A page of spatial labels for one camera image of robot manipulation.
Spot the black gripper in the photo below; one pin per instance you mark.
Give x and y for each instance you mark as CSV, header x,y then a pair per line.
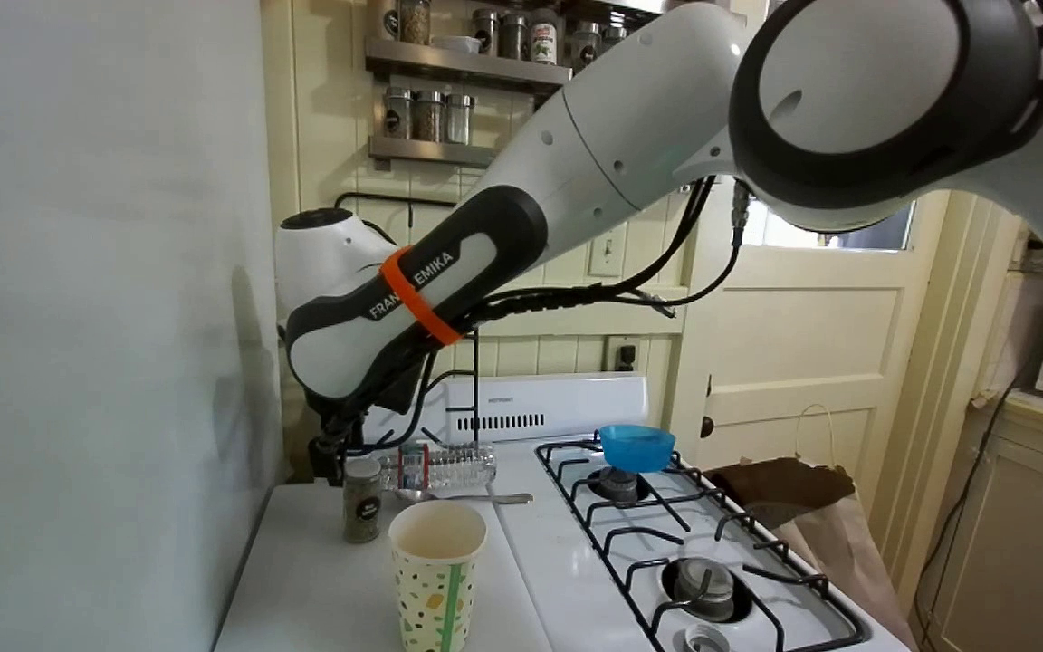
x,y
328,457

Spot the clear plastic water bottle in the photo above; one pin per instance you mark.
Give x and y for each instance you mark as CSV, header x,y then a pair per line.
x,y
452,470

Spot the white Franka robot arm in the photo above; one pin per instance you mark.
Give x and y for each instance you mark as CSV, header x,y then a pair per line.
x,y
616,131

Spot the dotted paper coffee cup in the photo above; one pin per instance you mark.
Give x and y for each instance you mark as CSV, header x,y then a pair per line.
x,y
438,583

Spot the metal cup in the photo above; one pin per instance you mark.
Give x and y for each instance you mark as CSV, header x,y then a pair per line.
x,y
407,24

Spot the small spice shaker jar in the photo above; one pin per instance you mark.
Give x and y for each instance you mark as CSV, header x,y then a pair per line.
x,y
363,511

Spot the loose black stove grate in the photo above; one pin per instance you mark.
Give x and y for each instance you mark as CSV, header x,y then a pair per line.
x,y
476,385

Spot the metal spoon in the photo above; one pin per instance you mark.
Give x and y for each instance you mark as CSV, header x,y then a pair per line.
x,y
499,498

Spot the white gas stove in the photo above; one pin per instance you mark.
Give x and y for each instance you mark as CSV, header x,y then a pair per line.
x,y
522,566

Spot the black burner grate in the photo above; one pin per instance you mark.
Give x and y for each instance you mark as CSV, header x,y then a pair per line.
x,y
569,496

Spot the white refrigerator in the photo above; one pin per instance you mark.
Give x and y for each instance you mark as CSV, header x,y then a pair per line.
x,y
90,302

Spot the blue plastic bowl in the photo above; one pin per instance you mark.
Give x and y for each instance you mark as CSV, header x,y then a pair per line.
x,y
634,449

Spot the metal spice rack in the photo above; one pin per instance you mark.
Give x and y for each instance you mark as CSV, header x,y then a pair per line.
x,y
427,150

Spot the glass spice jar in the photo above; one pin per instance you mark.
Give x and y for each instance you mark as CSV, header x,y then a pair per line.
x,y
398,115
585,42
458,120
427,119
512,39
545,39
488,34

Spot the dark door knob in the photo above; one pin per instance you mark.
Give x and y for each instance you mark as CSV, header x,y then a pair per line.
x,y
707,427

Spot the brown cloth on stove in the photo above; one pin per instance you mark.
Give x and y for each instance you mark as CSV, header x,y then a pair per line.
x,y
788,491

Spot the cream door with window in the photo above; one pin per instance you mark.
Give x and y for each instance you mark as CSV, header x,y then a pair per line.
x,y
788,350

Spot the cream kitchen cabinet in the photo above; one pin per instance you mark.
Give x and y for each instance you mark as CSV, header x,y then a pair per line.
x,y
1029,544

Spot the wall power outlet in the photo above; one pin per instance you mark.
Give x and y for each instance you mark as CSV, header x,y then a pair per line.
x,y
626,358

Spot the cream light switch plate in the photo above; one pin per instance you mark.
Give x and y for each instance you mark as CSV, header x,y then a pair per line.
x,y
607,257

